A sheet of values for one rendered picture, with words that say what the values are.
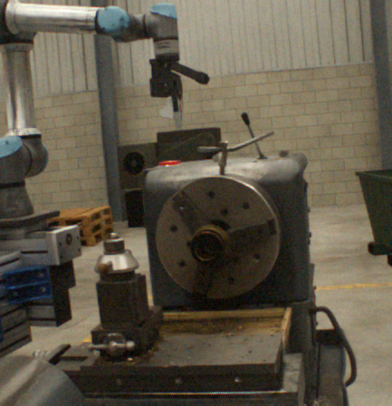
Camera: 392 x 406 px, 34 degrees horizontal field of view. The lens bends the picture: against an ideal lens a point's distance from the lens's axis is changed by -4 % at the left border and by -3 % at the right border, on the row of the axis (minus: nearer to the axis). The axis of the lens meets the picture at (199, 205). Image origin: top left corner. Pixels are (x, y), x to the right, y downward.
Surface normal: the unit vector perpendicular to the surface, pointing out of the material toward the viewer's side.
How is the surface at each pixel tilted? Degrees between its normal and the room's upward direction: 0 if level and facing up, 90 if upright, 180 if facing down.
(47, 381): 37
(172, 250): 90
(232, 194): 90
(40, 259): 90
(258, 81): 90
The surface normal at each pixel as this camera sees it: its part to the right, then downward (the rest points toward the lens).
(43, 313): -0.32, 0.12
